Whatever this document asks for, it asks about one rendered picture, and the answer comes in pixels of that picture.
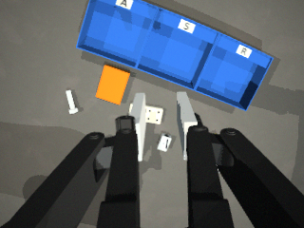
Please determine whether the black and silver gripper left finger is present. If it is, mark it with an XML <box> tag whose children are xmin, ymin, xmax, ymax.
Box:
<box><xmin>0</xmin><ymin>93</ymin><xmax>146</xmax><ymax>228</ymax></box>

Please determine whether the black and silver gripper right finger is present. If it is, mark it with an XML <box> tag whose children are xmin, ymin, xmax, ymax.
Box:
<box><xmin>177</xmin><ymin>91</ymin><xmax>304</xmax><ymax>228</ymax></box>

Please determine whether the white domino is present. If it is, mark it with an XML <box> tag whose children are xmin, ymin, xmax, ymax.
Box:
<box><xmin>145</xmin><ymin>105</ymin><xmax>162</xmax><ymax>124</ymax></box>

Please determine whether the blue three-compartment bin rack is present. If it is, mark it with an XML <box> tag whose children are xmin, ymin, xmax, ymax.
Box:
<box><xmin>76</xmin><ymin>0</ymin><xmax>274</xmax><ymax>111</ymax></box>

